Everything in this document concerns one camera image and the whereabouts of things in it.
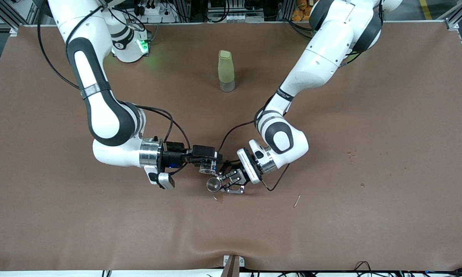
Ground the small clear glass shaker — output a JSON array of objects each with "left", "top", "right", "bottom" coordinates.
[{"left": 199, "top": 159, "right": 217, "bottom": 176}]

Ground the aluminium frame profile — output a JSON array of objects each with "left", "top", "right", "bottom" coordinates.
[
  {"left": 437, "top": 0, "right": 462, "bottom": 81},
  {"left": 0, "top": 0, "right": 49, "bottom": 37}
]

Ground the metal clamp bracket with post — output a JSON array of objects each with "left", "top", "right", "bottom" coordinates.
[{"left": 221, "top": 255, "right": 245, "bottom": 277}]

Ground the green bottle with clear base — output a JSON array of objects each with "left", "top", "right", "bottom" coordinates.
[{"left": 218, "top": 50, "right": 235, "bottom": 93}]

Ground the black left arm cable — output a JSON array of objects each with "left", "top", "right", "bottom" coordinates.
[{"left": 217, "top": 92, "right": 294, "bottom": 192}]

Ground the white power strip with plugs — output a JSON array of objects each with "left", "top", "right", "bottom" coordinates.
[{"left": 133, "top": 0, "right": 177, "bottom": 23}]

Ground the pile of orange buns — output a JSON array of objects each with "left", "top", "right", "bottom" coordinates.
[{"left": 291, "top": 0, "right": 313, "bottom": 22}]

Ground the black cable bundle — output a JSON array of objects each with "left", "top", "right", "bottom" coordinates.
[{"left": 352, "top": 261, "right": 462, "bottom": 277}]

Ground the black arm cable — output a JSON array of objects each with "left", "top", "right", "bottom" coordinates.
[
  {"left": 217, "top": 92, "right": 294, "bottom": 192},
  {"left": 37, "top": 0, "right": 194, "bottom": 176}
]

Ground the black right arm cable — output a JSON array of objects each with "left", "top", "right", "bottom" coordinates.
[{"left": 37, "top": 0, "right": 194, "bottom": 176}]

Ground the brown table mat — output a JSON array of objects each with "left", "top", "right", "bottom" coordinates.
[{"left": 0, "top": 21, "right": 462, "bottom": 272}]

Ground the grey electronics box with cables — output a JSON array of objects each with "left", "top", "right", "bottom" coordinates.
[{"left": 208, "top": 0, "right": 264, "bottom": 23}]

